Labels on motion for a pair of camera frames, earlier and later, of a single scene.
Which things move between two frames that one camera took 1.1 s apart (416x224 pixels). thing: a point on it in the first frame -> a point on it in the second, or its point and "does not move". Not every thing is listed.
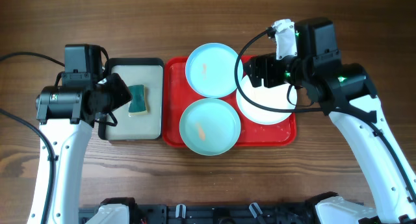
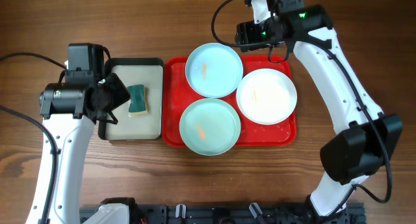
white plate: (275, 97) does not move
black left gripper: (124, 95) does not move
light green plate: (210, 126) does not move
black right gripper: (269, 62) -> (246, 33)
